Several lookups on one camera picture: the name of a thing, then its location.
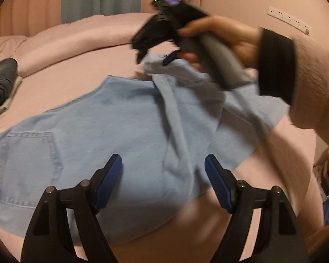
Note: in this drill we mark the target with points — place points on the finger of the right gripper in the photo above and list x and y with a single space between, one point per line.
141 53
171 57

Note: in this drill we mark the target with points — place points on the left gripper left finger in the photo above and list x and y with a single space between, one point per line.
48 237

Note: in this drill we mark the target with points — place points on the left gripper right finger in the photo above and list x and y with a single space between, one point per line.
279 239

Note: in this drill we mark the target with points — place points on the light blue denim pants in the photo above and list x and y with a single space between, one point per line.
163 128

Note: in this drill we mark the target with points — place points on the person right hand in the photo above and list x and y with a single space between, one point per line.
241 39

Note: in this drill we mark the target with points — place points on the pink bed sheet mattress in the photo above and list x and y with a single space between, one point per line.
130 154

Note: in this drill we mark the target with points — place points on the pink duvet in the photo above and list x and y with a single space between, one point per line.
68 40

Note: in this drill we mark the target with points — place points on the pale green folded cloth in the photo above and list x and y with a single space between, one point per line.
5 106

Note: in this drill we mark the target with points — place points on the pink pillow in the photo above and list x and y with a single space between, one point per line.
9 45

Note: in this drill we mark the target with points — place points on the dark folded jeans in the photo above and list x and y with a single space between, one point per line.
8 76

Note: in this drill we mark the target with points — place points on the white wall socket strip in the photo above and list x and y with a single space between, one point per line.
290 20

